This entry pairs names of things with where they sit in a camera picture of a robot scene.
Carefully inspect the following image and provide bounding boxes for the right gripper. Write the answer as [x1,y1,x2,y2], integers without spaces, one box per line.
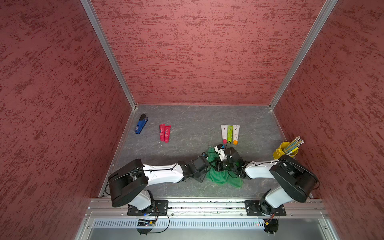
[209,158,236,173]

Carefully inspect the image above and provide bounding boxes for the green microfiber cloth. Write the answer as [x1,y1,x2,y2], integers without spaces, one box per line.
[207,147,244,189]

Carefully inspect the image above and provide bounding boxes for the white tube pink cap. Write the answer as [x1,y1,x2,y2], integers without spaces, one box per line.
[221,125,228,144]

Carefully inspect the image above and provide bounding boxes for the pink toothpaste tube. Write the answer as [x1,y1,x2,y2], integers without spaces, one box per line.
[164,126,172,143]
[159,124,165,142]

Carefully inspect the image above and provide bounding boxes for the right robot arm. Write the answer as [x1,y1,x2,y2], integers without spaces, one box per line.
[214,145,320,216]

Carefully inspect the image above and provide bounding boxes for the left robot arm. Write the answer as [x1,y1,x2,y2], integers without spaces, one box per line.
[108,153,211,212]

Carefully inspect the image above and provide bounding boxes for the lime green toothpaste tube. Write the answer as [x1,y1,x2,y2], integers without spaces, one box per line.
[227,125,234,143]

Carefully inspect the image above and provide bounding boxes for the white tube orange cap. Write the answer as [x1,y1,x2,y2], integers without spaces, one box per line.
[233,125,240,145]

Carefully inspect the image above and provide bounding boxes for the yellow cup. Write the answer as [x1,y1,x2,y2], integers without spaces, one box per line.
[273,142,299,160]

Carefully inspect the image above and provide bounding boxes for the pencils in cup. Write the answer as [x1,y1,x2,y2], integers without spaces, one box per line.
[283,136,304,155]

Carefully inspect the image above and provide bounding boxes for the blue stapler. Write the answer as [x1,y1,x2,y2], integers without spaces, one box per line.
[135,114,149,134]

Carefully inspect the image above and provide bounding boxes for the right corner aluminium profile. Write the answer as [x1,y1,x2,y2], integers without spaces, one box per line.
[269,0,338,112]

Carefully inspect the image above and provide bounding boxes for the corner aluminium profile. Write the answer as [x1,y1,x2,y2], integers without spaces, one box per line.
[81,0,137,111]
[269,0,338,112]

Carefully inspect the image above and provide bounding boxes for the left corner aluminium profile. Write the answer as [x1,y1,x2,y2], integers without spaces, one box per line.
[81,0,137,111]

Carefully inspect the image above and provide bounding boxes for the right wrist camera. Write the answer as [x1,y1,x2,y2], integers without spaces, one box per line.
[214,144,227,161]

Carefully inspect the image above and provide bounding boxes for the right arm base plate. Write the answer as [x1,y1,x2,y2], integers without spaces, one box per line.
[245,201,287,217]

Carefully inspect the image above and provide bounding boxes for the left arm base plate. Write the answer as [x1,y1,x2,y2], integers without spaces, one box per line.
[127,200,169,217]

